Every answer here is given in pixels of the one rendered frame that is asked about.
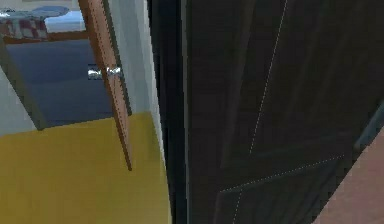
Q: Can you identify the bed with blue bedding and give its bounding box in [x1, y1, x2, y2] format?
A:
[0, 5, 90, 45]

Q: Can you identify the orange-brown wooden door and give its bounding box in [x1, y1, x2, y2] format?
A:
[77, 0, 134, 172]

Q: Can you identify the blue-grey pillow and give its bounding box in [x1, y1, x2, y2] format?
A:
[31, 5, 71, 19]

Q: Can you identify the silver door handle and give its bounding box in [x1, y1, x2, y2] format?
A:
[87, 65, 123, 81]

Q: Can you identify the dark brown panelled door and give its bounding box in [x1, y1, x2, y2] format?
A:
[181, 0, 384, 224]

